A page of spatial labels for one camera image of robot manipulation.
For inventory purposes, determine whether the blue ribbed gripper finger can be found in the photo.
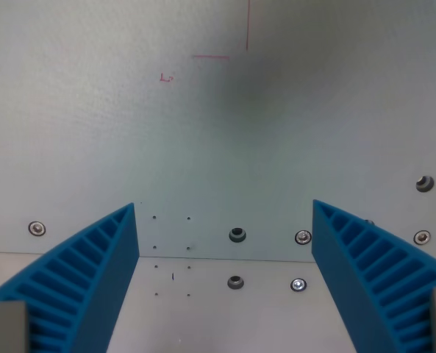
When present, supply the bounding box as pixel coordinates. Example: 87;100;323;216
310;199;436;353
0;202;140;353

